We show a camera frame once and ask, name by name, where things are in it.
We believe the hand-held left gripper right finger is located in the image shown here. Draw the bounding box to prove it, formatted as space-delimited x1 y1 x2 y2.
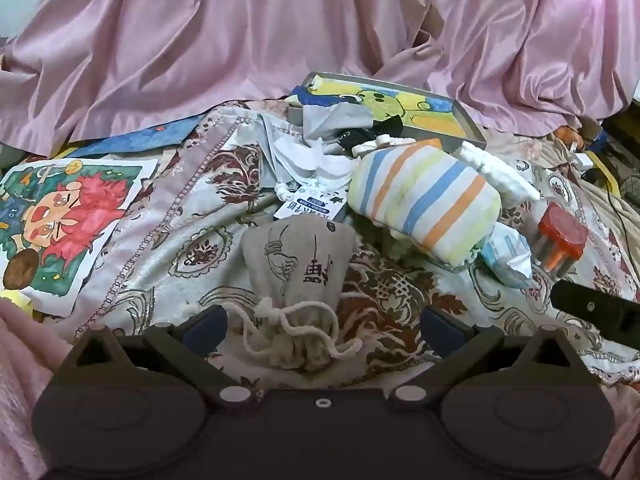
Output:
387 304 576 408

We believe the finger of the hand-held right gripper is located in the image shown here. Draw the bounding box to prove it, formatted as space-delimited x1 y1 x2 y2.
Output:
549 280 621 335

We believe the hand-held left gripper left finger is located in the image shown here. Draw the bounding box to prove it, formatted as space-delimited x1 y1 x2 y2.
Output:
70 304 261 408

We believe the orange-lidded jar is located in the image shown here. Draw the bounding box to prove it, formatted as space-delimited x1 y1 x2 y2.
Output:
532 204 590 281

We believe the white tissue packet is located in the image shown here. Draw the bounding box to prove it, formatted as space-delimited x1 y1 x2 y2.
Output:
480 222 533 288

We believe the linen drawstring pouch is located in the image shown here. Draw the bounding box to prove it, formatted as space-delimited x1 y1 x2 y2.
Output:
227 215 363 373

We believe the striped sock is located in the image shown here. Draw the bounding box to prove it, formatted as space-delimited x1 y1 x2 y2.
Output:
347 139 503 268

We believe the white printed diaper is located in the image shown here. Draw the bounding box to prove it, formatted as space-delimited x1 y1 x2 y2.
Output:
457 140 541 201

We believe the grey shallow box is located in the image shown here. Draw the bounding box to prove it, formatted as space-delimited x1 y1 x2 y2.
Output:
287 71 488 153

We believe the black sock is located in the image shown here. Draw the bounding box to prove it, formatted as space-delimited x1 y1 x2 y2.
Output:
335 115 406 153

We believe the grey cloth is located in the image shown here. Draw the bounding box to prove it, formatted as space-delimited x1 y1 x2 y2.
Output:
300 104 373 141

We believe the floral patterned blanket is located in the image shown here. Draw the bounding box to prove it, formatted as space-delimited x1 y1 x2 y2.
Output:
75 100 640 391

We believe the yellow plastic item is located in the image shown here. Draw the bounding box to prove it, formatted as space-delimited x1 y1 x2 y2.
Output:
590 152 623 196

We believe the red-haired cartoon drawing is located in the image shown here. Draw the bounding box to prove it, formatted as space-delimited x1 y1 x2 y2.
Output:
0 157 158 318

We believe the orange toy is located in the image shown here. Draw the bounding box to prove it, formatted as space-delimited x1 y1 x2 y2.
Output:
555 125 586 146

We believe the pink fluffy blanket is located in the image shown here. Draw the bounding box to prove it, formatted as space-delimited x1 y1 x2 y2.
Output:
0 295 76 480

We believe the white cloth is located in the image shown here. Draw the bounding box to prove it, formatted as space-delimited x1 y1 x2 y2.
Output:
272 135 356 186

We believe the blue painted paper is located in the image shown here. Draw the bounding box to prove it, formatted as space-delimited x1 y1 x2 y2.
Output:
50 112 208 161

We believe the pink satin curtain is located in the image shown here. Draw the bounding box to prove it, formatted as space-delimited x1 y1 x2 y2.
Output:
0 0 640 158

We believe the black cable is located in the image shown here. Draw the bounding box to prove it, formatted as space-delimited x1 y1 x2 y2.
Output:
602 180 640 266

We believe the white bead bracelet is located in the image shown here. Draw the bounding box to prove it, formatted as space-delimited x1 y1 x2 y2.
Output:
351 135 416 157

